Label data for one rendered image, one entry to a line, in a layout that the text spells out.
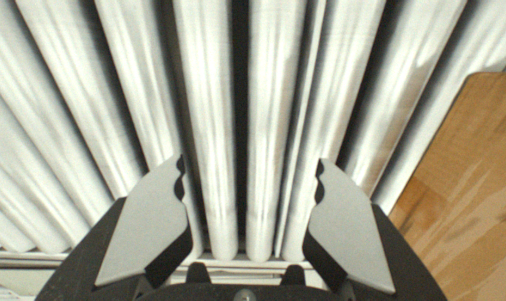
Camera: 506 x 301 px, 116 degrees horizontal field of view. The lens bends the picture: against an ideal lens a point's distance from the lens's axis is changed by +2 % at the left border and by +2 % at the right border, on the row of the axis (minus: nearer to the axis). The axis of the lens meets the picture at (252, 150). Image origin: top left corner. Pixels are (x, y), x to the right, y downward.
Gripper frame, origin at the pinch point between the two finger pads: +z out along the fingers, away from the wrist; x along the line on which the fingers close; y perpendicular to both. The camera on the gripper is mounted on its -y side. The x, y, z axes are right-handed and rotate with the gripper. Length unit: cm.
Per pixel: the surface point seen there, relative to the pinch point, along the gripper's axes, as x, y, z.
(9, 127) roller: -28.4, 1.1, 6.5
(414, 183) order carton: 20.0, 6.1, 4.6
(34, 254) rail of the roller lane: -41.1, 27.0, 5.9
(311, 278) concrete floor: 71, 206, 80
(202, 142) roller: -5.5, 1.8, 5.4
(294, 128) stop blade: 4.9, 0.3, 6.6
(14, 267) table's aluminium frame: -63, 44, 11
